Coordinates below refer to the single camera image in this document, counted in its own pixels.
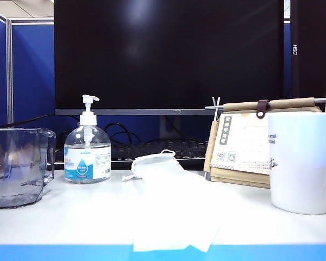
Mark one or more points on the black computer keyboard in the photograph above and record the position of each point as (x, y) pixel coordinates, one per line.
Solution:
(155, 149)

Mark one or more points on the transparent plastic cup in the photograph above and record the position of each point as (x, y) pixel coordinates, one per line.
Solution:
(13, 168)

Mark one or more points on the black HSD computer monitor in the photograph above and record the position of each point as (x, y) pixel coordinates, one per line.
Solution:
(315, 27)

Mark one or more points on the white desk calendar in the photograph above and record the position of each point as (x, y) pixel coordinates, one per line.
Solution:
(247, 141)

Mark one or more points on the white ceramic cup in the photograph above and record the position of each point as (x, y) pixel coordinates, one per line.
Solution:
(298, 168)

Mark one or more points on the beige fabric roll pouch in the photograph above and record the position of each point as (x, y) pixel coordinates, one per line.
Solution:
(288, 104)

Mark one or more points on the desk calendar on stand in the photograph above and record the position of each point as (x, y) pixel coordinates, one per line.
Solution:
(212, 107)

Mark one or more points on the clear hand sanitizer pump bottle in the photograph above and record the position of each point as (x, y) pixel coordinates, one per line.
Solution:
(87, 155)

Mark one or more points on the white face mask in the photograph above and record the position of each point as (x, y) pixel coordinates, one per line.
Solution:
(171, 206)

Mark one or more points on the black AOC computer monitor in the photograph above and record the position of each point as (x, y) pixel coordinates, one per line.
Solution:
(165, 54)

